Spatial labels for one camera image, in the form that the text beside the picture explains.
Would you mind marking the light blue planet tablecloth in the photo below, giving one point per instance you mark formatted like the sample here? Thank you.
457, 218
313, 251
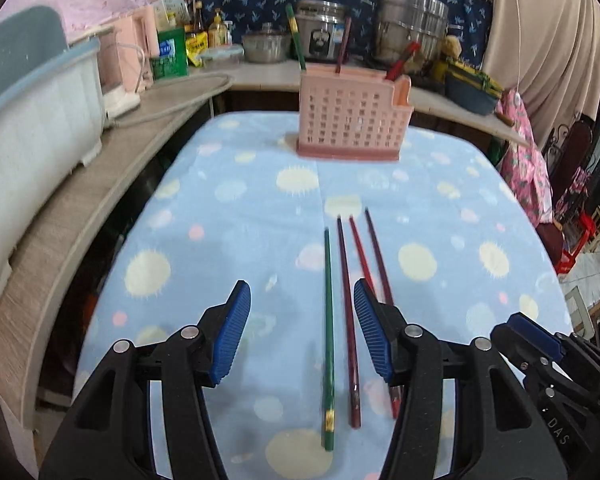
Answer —
240, 204

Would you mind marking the bright red chopstick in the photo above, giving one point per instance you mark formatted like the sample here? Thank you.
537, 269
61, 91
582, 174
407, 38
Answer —
394, 393

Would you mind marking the maroon chopstick in basket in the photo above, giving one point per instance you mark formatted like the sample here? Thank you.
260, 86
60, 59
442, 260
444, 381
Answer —
344, 44

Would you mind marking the wooden counter shelf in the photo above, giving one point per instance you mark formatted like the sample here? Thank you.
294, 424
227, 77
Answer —
46, 259

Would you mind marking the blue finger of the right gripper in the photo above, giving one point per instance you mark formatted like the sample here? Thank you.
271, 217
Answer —
536, 336

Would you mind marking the dark maroon chopstick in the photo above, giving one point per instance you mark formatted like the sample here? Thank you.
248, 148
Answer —
354, 380

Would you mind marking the green box package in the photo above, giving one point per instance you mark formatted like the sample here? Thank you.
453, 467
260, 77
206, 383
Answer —
171, 61

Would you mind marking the yellow oil bottle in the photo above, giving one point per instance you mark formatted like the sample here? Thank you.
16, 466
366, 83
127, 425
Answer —
218, 34

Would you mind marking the pink floral garment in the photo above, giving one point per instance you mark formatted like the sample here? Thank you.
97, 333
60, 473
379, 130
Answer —
523, 167

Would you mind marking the silver rice cooker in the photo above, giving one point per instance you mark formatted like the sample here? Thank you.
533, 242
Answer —
321, 27

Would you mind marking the dark teal basin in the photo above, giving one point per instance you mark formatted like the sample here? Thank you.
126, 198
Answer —
471, 89

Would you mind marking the green chopstick in basket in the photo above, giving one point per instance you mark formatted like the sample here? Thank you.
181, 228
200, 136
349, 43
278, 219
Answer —
295, 34

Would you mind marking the red chopstick in basket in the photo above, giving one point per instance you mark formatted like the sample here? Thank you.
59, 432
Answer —
397, 68

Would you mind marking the green chopstick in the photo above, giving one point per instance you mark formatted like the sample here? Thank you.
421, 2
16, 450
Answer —
295, 34
329, 391

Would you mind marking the pink electric kettle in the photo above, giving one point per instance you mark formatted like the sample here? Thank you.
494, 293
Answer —
136, 43

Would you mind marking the large stainless steamer pot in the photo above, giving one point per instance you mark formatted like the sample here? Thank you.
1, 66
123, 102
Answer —
400, 22

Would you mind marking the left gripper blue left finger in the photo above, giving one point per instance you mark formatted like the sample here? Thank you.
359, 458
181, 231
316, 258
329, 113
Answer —
233, 318

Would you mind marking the beige curtain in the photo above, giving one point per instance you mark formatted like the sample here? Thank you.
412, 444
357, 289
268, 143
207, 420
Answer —
548, 51

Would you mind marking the pink plastic utensil basket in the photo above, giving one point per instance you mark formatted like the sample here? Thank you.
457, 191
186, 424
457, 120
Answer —
352, 114

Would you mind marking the red plastic stool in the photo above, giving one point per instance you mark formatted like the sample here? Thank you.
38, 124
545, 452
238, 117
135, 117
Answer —
577, 232

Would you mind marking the blue white dish rack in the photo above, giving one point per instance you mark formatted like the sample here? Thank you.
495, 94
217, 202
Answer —
51, 117

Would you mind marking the dark red chopstick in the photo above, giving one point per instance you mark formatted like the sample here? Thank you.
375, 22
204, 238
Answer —
386, 287

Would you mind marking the yellow packet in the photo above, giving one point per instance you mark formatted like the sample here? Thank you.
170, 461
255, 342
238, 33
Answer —
195, 45

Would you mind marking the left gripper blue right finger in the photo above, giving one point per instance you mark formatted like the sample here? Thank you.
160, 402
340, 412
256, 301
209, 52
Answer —
377, 341

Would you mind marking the clear food container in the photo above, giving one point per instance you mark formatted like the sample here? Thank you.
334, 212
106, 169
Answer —
222, 57

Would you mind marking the small steel pot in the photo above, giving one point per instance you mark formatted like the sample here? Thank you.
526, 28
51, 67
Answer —
267, 45

